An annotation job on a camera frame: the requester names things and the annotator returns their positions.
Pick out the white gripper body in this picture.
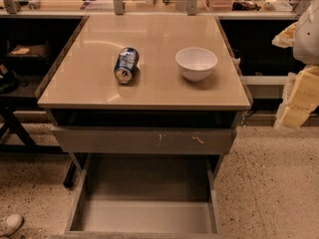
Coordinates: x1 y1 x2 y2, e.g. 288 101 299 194
293 0 319 65

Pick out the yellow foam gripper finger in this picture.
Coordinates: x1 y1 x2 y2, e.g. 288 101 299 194
274 65 319 129
272 22 297 48

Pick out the grey drawer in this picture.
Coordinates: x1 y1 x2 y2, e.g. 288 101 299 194
52 126 236 155
50 155 223 239

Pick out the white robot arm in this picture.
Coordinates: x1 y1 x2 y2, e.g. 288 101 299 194
272 0 319 132

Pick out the grey drawer cabinet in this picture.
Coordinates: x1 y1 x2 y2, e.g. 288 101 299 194
34 14 254 181

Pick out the grey top drawer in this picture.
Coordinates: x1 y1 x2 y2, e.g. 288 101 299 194
52 126 236 155

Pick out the white ceramic bowl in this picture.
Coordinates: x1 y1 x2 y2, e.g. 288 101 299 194
175 47 218 82

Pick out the blue soda can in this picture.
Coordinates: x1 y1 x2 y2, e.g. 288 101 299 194
114 47 140 84

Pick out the black folding stand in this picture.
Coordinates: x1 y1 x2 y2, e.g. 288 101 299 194
0 100 78 188

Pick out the white sneaker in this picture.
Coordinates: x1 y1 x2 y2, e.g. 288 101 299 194
0 214 24 237

